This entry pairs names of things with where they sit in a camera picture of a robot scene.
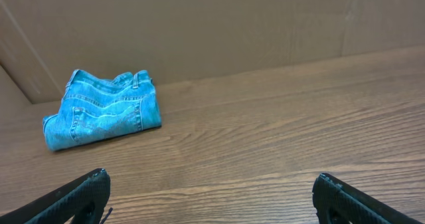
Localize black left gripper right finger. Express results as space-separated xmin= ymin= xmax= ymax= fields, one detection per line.
xmin=312 ymin=173 xmax=421 ymax=224

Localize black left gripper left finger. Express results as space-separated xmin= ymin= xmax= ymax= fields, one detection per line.
xmin=1 ymin=168 xmax=111 ymax=224

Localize folded blue denim jeans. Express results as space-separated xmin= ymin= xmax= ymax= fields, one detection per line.
xmin=42 ymin=69 xmax=162 ymax=152

